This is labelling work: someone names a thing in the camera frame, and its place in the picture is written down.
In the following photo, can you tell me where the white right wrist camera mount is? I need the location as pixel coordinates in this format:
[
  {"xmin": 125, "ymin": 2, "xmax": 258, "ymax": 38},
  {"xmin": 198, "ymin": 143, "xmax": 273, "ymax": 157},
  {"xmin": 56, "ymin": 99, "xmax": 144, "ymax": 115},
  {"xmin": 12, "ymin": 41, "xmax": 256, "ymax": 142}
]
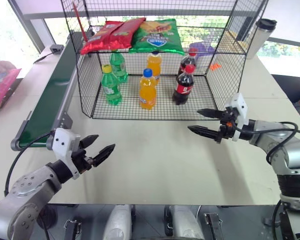
[{"xmin": 224, "ymin": 92, "xmax": 249, "ymax": 142}]

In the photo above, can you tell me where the red chips bag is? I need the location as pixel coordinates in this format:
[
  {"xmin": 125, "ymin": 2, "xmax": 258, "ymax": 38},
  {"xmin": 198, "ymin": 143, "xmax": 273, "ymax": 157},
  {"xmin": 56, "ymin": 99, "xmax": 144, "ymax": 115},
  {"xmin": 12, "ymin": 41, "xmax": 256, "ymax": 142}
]
[
  {"xmin": 79, "ymin": 20, "xmax": 124, "ymax": 56},
  {"xmin": 108, "ymin": 17, "xmax": 147, "ymax": 50}
]

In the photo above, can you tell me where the pink snack bag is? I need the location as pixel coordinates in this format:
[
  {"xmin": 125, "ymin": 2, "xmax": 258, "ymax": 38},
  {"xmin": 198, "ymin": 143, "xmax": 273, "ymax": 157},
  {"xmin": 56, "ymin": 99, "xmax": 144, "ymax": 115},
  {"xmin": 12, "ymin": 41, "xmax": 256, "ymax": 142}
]
[{"xmin": 0, "ymin": 67, "xmax": 23, "ymax": 110}]

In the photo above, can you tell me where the black wire rack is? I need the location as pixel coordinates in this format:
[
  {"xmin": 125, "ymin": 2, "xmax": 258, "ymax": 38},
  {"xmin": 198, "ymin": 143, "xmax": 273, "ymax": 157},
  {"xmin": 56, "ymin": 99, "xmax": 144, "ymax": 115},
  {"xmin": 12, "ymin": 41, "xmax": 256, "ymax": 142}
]
[{"xmin": 59, "ymin": 0, "xmax": 270, "ymax": 122}]

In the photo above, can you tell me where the black power adapter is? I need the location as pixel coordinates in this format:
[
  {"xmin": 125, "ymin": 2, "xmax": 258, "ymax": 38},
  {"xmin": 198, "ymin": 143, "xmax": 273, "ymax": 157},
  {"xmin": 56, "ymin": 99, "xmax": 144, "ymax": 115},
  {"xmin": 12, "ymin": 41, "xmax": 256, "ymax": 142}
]
[{"xmin": 48, "ymin": 44, "xmax": 65, "ymax": 54}]

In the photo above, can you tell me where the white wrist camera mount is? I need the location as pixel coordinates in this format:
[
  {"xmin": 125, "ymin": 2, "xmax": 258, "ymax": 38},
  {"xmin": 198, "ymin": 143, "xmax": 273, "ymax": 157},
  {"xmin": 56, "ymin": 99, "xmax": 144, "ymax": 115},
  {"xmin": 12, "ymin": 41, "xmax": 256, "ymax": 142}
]
[
  {"xmin": 224, "ymin": 92, "xmax": 249, "ymax": 142},
  {"xmin": 52, "ymin": 128, "xmax": 82, "ymax": 180}
]

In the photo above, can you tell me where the person's bare hand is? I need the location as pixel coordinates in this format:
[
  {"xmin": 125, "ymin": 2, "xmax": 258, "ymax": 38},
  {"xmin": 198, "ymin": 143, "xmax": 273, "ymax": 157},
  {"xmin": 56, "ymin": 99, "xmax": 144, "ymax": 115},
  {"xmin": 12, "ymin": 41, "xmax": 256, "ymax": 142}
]
[{"xmin": 0, "ymin": 59, "xmax": 17, "ymax": 75}]

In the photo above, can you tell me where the silver rounded robot leg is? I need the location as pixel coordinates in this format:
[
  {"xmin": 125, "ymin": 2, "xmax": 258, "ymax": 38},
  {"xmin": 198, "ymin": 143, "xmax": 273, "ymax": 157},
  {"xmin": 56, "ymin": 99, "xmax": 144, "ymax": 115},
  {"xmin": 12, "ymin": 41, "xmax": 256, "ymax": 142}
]
[
  {"xmin": 101, "ymin": 204, "xmax": 134, "ymax": 240},
  {"xmin": 173, "ymin": 204, "xmax": 205, "ymax": 240}
]

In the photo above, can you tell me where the black adapter cable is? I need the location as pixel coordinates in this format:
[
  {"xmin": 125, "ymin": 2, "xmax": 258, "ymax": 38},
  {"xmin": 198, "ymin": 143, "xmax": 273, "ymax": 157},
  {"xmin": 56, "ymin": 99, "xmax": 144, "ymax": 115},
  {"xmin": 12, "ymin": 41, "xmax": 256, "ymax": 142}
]
[{"xmin": 34, "ymin": 51, "xmax": 54, "ymax": 64}]

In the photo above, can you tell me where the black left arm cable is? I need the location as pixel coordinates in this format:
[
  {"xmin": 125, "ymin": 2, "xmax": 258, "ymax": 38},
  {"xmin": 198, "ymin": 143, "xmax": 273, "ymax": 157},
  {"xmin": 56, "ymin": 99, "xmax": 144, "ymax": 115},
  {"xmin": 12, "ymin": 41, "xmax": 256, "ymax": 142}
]
[{"xmin": 3, "ymin": 131, "xmax": 56, "ymax": 199}]

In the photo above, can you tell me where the purple object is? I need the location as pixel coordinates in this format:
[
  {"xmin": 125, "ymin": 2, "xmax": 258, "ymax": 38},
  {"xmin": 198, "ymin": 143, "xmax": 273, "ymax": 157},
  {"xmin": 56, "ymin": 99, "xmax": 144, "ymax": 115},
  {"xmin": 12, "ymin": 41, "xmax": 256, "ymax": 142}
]
[{"xmin": 188, "ymin": 41, "xmax": 216, "ymax": 61}]

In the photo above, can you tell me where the green soda bottle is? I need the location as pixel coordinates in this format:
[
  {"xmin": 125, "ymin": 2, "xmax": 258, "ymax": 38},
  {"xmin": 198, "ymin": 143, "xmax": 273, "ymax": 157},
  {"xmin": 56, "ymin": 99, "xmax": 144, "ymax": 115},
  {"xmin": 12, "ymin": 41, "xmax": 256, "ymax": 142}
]
[
  {"xmin": 109, "ymin": 49, "xmax": 129, "ymax": 84},
  {"xmin": 100, "ymin": 64, "xmax": 123, "ymax": 107}
]

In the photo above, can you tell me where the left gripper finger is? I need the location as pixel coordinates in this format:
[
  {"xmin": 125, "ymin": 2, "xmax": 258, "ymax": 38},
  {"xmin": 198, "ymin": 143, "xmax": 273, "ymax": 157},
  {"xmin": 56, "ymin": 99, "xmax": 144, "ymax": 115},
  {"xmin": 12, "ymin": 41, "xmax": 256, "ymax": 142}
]
[
  {"xmin": 92, "ymin": 143, "xmax": 116, "ymax": 168},
  {"xmin": 79, "ymin": 134, "xmax": 100, "ymax": 151}
]

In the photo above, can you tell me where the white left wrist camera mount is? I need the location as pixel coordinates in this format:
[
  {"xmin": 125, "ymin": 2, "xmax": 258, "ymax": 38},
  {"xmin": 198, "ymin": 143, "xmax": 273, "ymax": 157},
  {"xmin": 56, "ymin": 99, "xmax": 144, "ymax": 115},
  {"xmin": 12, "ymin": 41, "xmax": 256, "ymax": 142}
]
[{"xmin": 52, "ymin": 128, "xmax": 82, "ymax": 180}]

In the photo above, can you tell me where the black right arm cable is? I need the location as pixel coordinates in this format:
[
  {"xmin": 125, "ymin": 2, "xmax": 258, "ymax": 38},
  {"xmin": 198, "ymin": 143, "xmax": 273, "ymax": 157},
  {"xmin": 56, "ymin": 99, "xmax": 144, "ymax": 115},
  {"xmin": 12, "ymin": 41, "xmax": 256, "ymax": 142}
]
[{"xmin": 228, "ymin": 121, "xmax": 300, "ymax": 165}]

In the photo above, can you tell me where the green chips bag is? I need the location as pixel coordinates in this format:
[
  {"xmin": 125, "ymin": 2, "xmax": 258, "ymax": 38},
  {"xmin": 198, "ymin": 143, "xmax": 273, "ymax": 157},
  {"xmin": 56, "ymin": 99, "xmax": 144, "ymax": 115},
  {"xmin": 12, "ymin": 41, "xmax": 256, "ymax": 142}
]
[{"xmin": 128, "ymin": 18, "xmax": 186, "ymax": 57}]

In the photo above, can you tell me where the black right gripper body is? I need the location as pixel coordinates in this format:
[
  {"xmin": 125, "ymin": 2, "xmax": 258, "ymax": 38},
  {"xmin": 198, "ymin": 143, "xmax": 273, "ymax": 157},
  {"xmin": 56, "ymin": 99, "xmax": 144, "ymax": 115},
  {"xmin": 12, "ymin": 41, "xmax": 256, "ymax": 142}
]
[{"xmin": 218, "ymin": 106, "xmax": 238, "ymax": 140}]

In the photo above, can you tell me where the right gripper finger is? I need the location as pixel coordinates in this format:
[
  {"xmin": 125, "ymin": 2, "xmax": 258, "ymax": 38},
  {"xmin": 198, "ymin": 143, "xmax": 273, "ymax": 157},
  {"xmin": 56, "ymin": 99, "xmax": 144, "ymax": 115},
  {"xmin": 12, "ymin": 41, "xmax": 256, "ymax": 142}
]
[
  {"xmin": 187, "ymin": 125, "xmax": 222, "ymax": 144},
  {"xmin": 197, "ymin": 108, "xmax": 226, "ymax": 121}
]

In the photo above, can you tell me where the orange soda bottle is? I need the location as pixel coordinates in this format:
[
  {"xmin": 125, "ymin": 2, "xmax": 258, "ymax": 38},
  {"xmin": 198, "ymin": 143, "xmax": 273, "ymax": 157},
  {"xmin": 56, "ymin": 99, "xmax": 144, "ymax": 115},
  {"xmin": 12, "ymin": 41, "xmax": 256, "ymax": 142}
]
[
  {"xmin": 138, "ymin": 68, "xmax": 158, "ymax": 110},
  {"xmin": 146, "ymin": 50, "xmax": 164, "ymax": 87}
]

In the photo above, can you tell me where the white tumbler black lid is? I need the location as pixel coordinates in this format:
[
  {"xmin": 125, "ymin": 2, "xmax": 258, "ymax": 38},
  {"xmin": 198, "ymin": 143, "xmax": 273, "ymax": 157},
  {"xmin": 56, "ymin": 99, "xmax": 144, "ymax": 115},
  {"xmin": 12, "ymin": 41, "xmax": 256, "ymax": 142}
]
[{"xmin": 245, "ymin": 17, "xmax": 278, "ymax": 61}]

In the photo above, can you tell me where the cola bottle red cap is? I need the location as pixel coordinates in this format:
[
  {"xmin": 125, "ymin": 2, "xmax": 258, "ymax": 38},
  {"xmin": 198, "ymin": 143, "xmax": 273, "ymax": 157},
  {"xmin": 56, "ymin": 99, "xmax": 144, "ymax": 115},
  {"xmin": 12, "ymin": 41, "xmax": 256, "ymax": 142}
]
[
  {"xmin": 177, "ymin": 47, "xmax": 199, "ymax": 79},
  {"xmin": 171, "ymin": 64, "xmax": 195, "ymax": 106}
]

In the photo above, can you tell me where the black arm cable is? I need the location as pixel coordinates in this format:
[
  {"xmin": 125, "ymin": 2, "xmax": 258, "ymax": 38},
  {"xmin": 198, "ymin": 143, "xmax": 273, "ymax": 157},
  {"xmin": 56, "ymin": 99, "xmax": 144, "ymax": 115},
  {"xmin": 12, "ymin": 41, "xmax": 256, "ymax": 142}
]
[
  {"xmin": 228, "ymin": 121, "xmax": 300, "ymax": 165},
  {"xmin": 3, "ymin": 131, "xmax": 56, "ymax": 199}
]

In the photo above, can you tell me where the red stick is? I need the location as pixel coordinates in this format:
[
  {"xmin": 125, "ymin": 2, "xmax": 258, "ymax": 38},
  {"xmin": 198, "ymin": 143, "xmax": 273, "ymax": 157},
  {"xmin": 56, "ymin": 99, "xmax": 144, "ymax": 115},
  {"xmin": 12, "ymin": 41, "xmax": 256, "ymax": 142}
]
[{"xmin": 72, "ymin": 0, "xmax": 89, "ymax": 42}]

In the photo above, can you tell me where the dark equipment case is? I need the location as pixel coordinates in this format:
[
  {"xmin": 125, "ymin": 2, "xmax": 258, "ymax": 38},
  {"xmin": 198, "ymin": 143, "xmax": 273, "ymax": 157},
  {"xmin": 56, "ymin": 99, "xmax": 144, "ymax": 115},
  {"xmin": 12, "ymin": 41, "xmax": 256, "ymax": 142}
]
[{"xmin": 269, "ymin": 73, "xmax": 300, "ymax": 127}]

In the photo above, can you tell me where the green conveyor belt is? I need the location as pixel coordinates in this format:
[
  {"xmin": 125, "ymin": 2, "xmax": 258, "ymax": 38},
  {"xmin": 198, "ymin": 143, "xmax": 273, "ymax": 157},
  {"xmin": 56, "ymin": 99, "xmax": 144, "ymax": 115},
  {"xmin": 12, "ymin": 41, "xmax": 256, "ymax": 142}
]
[{"xmin": 10, "ymin": 31, "xmax": 96, "ymax": 152}]

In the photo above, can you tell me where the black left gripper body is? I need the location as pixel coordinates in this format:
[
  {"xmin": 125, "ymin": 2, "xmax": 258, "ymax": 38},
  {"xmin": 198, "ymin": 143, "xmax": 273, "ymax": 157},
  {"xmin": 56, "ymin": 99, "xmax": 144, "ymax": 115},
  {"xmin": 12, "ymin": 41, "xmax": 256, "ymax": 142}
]
[{"xmin": 71, "ymin": 140, "xmax": 95, "ymax": 174}]

